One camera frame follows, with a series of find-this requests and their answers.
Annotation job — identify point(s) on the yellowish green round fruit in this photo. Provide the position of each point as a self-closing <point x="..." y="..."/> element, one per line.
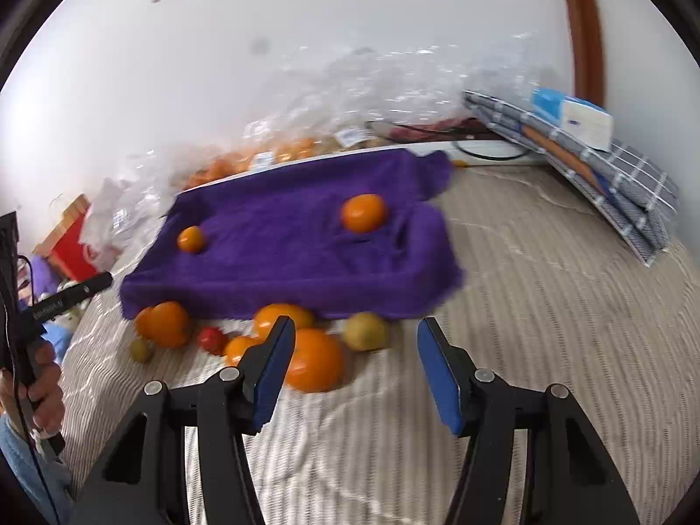
<point x="366" y="331"/>

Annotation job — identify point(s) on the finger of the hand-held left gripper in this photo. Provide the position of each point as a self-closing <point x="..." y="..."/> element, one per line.
<point x="71" y="295"/>

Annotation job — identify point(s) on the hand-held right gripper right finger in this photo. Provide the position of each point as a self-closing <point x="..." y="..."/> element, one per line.
<point x="437" y="380"/>

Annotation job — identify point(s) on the clear plastic bag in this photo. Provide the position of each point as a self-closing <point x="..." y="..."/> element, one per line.
<point x="126" y="197"/>

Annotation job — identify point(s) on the large orange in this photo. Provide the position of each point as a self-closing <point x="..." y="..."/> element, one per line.
<point x="317" y="361"/>

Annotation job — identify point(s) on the folded blue checkered cloth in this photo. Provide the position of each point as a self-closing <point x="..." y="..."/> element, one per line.
<point x="618" y="191"/>

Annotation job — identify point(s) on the dark red cloth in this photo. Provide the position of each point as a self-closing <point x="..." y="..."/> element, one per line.
<point x="415" y="130"/>

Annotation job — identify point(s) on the small red tomato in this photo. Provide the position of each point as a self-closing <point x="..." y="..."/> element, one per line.
<point x="212" y="339"/>

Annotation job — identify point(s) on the purple towel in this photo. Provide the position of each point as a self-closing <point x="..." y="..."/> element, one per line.
<point x="284" y="262"/>

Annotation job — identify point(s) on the purple cloth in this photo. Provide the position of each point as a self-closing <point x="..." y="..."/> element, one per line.
<point x="44" y="273"/>

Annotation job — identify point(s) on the clear bag of oranges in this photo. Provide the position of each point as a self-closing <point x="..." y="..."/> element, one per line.
<point x="284" y="150"/>

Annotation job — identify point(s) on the person's left hand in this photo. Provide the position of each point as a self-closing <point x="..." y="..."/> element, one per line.
<point x="48" y="388"/>

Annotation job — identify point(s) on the person's left forearm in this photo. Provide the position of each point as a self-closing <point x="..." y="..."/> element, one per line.
<point x="27" y="476"/>

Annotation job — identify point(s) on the striped bed cover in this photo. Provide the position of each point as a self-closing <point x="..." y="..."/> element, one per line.
<point x="547" y="339"/>

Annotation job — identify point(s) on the crumpled clear plastic wrap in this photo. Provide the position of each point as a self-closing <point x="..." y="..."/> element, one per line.
<point x="394" y="82"/>

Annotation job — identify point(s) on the brown wooden curved frame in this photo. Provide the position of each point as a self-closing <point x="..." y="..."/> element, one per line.
<point x="585" y="27"/>

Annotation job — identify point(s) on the red paper bag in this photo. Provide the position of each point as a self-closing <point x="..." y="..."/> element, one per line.
<point x="74" y="254"/>

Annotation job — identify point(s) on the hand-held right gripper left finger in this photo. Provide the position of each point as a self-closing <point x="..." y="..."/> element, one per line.
<point x="270" y="374"/>

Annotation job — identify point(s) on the wooden headboard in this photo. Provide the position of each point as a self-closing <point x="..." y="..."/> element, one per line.
<point x="65" y="219"/>

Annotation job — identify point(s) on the blue and white tissue box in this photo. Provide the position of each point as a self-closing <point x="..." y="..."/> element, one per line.
<point x="574" y="116"/>

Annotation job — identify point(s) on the white flat board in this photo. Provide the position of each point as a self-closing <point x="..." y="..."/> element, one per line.
<point x="432" y="149"/>

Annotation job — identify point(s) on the small brownish green fruit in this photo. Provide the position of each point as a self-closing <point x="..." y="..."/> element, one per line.
<point x="141" y="350"/>

